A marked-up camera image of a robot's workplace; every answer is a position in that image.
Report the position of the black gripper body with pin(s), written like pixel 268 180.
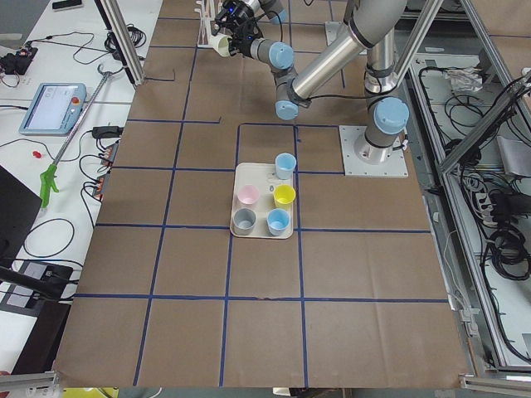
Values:
pixel 226 12

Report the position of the white ikea cup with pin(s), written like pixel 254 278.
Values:
pixel 220 43

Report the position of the light blue cup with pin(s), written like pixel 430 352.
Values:
pixel 285 164
pixel 278 220

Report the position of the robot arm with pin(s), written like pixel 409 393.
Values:
pixel 276 54
pixel 364 50

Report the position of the pink cup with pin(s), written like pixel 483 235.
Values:
pixel 248 195

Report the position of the yellow cup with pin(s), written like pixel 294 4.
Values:
pixel 284 195

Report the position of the grey cup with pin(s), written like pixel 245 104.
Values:
pixel 243 222

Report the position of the black power adapter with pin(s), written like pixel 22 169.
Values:
pixel 112 131

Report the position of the cream serving tray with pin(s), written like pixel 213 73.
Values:
pixel 263 176

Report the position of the blue teach pendant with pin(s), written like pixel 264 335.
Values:
pixel 54 110

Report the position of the black monitor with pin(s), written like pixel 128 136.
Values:
pixel 19 209

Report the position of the white wire cup rack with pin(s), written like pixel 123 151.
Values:
pixel 207 10

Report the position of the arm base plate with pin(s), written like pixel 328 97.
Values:
pixel 361 159
pixel 332 33

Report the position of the aluminium frame post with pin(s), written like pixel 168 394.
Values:
pixel 115 25

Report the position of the green handled reacher grabber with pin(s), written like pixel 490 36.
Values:
pixel 47 177

